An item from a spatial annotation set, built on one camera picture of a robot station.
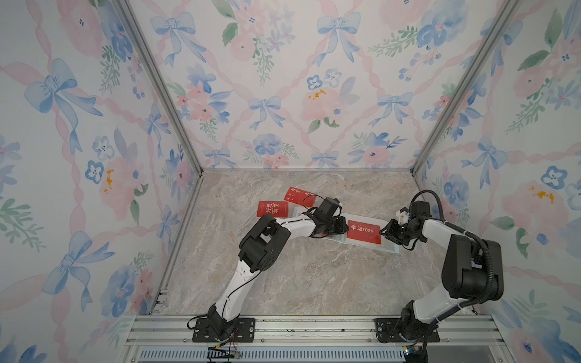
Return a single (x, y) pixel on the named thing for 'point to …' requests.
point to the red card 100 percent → (364, 231)
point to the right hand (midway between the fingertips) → (385, 232)
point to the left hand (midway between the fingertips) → (352, 228)
